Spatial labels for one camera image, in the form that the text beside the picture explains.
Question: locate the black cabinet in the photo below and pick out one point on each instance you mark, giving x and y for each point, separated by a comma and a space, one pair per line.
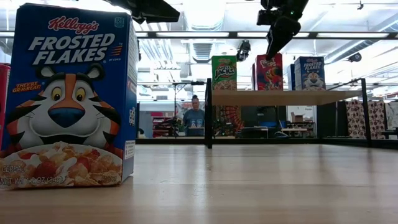
264, 121

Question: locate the black ceiling-hung camera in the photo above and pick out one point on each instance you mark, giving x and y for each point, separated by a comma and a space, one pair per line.
355, 57

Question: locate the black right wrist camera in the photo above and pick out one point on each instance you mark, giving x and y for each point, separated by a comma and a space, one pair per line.
265, 17

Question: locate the wooden shelf board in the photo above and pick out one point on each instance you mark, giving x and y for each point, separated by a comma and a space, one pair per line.
280, 98

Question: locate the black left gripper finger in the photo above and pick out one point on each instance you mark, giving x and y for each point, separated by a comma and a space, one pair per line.
155, 12

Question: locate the cardboard box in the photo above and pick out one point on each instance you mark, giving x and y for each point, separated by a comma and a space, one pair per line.
298, 117

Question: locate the black overhead camera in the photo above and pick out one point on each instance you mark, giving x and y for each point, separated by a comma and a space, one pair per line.
243, 49

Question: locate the green Apple Jacks cereal box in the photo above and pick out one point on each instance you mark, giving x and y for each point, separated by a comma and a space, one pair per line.
224, 73

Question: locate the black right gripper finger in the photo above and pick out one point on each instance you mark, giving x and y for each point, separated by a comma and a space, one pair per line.
283, 34

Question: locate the black background rig frame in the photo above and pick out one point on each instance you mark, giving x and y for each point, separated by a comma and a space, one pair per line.
175, 109

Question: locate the small background table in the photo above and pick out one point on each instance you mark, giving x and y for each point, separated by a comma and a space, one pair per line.
293, 130

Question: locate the black aluminium rig frame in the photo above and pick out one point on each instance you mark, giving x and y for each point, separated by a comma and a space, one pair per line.
174, 141

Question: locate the red storage shelving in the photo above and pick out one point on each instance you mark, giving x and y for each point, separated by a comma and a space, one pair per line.
161, 124

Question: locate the black partition panel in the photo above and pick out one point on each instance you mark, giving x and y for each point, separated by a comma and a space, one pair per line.
329, 121

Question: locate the brown patterned hanging cloth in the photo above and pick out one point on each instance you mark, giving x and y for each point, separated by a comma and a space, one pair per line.
354, 118

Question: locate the person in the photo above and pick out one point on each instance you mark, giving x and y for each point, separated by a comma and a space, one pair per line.
193, 118

